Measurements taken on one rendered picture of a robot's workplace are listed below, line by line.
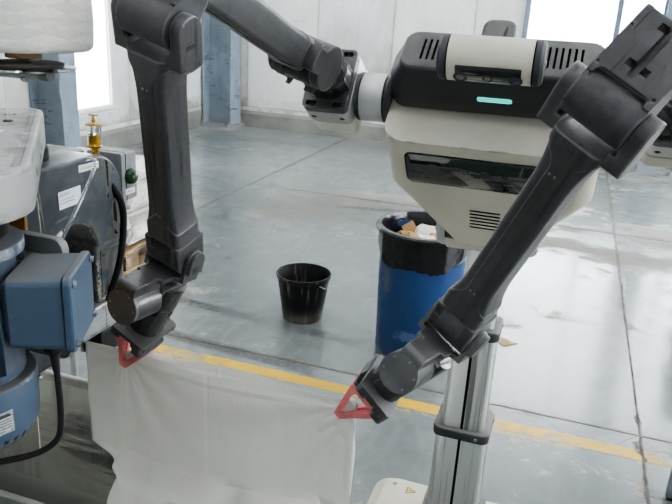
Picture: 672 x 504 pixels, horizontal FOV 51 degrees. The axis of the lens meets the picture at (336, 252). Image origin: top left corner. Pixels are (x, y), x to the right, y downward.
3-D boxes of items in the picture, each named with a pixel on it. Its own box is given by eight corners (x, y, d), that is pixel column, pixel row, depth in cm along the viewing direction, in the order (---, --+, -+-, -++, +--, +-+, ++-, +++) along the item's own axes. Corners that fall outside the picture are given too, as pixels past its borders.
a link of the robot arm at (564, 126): (675, 116, 69) (589, 54, 73) (652, 132, 66) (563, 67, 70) (488, 350, 100) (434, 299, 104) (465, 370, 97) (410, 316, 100)
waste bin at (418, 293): (469, 335, 372) (484, 218, 351) (452, 379, 326) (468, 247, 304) (381, 318, 386) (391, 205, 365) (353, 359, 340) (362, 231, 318)
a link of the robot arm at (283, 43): (214, -68, 77) (146, -93, 80) (166, 48, 79) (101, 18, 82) (348, 54, 119) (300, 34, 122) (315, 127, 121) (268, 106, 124)
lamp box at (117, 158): (137, 196, 133) (135, 149, 130) (123, 202, 129) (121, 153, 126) (104, 191, 135) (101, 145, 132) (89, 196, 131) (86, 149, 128)
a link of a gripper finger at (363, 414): (317, 405, 106) (362, 376, 102) (333, 383, 113) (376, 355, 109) (345, 440, 107) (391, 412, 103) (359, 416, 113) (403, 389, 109)
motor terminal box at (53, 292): (99, 334, 89) (94, 248, 85) (81, 374, 79) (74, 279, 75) (32, 334, 88) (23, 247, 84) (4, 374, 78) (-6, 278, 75)
